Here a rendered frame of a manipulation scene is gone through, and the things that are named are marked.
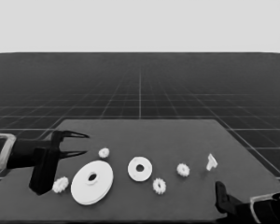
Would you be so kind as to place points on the small white T-shaped piece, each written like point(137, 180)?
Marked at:
point(211, 163)

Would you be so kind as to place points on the small white toothed gear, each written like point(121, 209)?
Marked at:
point(106, 153)
point(156, 187)
point(179, 170)
point(57, 186)

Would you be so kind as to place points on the large thick white disc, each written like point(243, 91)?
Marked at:
point(84, 189)

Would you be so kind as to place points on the white round carrier wide hole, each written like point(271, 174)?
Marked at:
point(133, 170)

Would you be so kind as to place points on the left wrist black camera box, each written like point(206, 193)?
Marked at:
point(44, 172)

